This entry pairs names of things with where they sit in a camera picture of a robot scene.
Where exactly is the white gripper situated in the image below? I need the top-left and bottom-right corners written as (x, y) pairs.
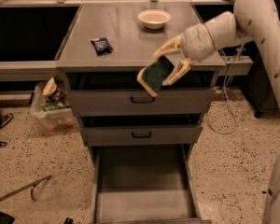
top-left (152, 23), bottom-right (215, 86)

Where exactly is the green yellow sponge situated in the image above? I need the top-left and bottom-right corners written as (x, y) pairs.
top-left (137, 56), bottom-right (174, 97)

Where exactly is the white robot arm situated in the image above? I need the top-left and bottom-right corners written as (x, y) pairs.
top-left (153, 0), bottom-right (280, 224)

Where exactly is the grey middle drawer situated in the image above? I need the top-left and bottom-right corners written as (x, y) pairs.
top-left (81, 114), bottom-right (202, 147)

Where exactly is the grey drawer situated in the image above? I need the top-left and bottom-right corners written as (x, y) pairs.
top-left (81, 114), bottom-right (202, 147)
top-left (90, 145), bottom-right (213, 224)
top-left (65, 72), bottom-right (215, 117)

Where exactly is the grey top drawer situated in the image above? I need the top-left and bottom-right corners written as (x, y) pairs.
top-left (65, 72), bottom-right (215, 117)

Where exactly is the grey drawer cabinet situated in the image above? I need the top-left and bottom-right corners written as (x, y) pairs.
top-left (54, 2), bottom-right (227, 224)

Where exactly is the grey bottom drawer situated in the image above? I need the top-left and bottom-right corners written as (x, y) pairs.
top-left (90, 145), bottom-right (213, 224)

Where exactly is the white bowl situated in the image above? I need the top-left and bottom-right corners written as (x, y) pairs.
top-left (137, 9), bottom-right (171, 30)

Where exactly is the dark blue snack packet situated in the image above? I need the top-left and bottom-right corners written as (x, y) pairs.
top-left (91, 37), bottom-right (113, 55)

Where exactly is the dark rolling cabinet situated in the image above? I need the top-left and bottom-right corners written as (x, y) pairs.
top-left (243, 42), bottom-right (279, 118)

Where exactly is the snack bag in bin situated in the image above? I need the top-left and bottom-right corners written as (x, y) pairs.
top-left (43, 77), bottom-right (66, 104)

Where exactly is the clear plastic storage bin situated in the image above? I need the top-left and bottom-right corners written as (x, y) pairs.
top-left (30, 82), bottom-right (78, 130)

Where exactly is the grey metal rod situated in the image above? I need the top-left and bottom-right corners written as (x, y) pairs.
top-left (0, 175), bottom-right (51, 202)

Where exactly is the black object bottom left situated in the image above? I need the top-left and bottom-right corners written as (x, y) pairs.
top-left (0, 211), bottom-right (15, 224)

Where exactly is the black top drawer handle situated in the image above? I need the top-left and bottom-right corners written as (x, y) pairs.
top-left (130, 96), bottom-right (155, 105)

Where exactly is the black drawer handle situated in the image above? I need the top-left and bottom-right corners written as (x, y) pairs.
top-left (130, 96), bottom-right (155, 105)
top-left (132, 132), bottom-right (152, 139)

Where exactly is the white cable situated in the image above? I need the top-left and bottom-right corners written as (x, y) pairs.
top-left (206, 44), bottom-right (245, 136)

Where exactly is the black middle drawer handle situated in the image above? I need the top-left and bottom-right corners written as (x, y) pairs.
top-left (132, 132), bottom-right (152, 139)

